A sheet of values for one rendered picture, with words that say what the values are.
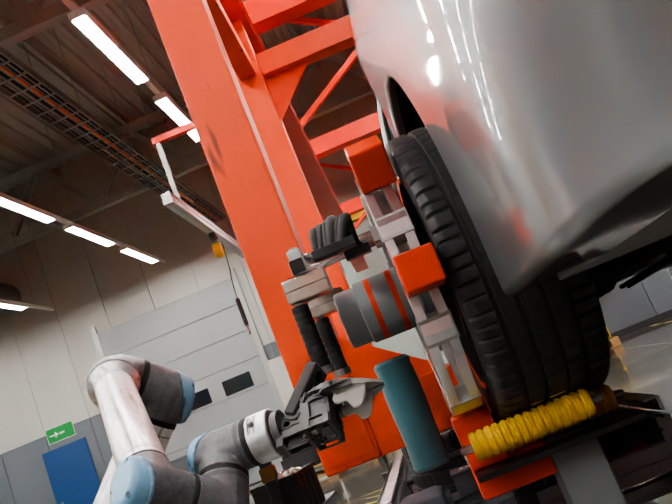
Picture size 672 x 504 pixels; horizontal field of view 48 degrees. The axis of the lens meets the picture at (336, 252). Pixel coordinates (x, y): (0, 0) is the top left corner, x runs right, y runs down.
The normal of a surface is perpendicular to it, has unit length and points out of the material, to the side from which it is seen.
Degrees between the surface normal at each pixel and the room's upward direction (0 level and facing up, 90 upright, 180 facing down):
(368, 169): 125
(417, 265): 90
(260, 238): 90
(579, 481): 90
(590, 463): 90
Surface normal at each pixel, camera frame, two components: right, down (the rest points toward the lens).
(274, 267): -0.11, -0.16
